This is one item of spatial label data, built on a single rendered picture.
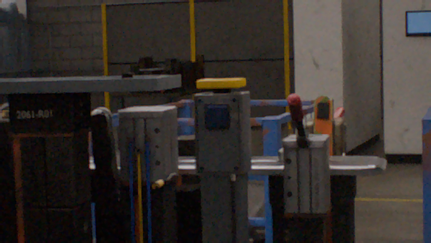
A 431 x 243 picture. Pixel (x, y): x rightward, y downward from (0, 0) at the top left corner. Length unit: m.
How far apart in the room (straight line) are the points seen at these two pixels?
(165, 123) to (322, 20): 7.97
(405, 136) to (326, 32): 1.33
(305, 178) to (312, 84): 8.02
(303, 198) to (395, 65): 7.93
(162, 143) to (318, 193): 0.26
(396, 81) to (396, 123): 0.42
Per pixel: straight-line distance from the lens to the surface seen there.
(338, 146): 1.73
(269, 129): 3.35
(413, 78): 9.30
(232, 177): 1.25
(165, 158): 1.44
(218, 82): 1.25
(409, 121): 9.33
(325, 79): 9.38
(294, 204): 1.41
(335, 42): 9.34
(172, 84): 1.31
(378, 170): 1.52
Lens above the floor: 1.20
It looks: 4 degrees down
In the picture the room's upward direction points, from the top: 2 degrees counter-clockwise
